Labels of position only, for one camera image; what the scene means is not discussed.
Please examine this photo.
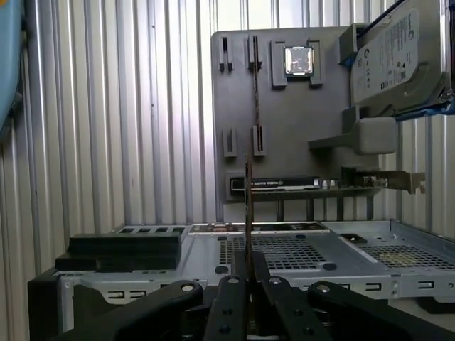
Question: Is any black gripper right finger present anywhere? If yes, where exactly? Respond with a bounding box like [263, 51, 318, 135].
[252, 251, 454, 341]

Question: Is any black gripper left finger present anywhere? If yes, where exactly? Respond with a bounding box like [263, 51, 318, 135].
[49, 251, 249, 341]

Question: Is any RAM stick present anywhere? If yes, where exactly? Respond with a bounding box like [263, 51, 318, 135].
[243, 151, 255, 335]
[248, 35, 263, 157]

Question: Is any black PC case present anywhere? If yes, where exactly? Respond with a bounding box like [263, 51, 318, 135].
[28, 220, 455, 341]

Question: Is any grey power supply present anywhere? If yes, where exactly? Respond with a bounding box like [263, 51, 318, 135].
[333, 222, 455, 281]

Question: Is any graphics card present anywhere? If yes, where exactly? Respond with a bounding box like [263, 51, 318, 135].
[227, 169, 426, 202]

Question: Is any grey parts rack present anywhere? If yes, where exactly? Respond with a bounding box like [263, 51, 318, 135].
[210, 25, 399, 214]

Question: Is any silver CPU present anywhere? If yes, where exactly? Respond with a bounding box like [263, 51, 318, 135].
[284, 45, 316, 77]

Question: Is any blue disk carrier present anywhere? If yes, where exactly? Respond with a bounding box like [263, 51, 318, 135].
[337, 0, 455, 120]

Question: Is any silver hard disk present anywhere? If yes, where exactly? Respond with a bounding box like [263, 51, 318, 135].
[350, 6, 451, 117]

